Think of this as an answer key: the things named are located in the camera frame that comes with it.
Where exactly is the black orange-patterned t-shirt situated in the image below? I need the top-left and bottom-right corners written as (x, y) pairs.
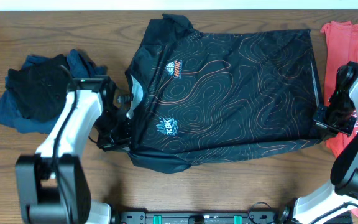
top-left (125, 14), bottom-right (323, 174)

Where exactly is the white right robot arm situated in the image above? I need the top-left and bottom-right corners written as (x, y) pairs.
top-left (277, 62), bottom-right (358, 223)

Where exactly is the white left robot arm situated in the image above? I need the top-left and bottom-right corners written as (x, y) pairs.
top-left (15, 75), bottom-right (131, 223)

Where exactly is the red t-shirt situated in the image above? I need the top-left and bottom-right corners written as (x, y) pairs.
top-left (320, 21), bottom-right (358, 217)

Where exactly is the black folded polo shirt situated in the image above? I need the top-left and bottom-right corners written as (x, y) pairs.
top-left (6, 54), bottom-right (69, 123)

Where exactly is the navy blue folded shirt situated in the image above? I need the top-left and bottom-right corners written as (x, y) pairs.
top-left (0, 49), bottom-right (107, 134)

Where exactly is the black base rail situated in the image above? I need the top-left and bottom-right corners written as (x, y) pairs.
top-left (109, 202), bottom-right (300, 224)

